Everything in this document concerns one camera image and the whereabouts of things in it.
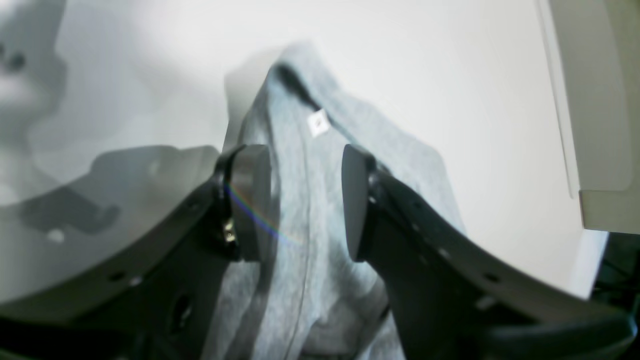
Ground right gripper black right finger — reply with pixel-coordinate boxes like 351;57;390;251
342;145;638;360

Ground grey T-shirt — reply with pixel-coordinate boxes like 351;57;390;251
202;43;464;360

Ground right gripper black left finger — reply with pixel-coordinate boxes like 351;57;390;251
1;145;271;360

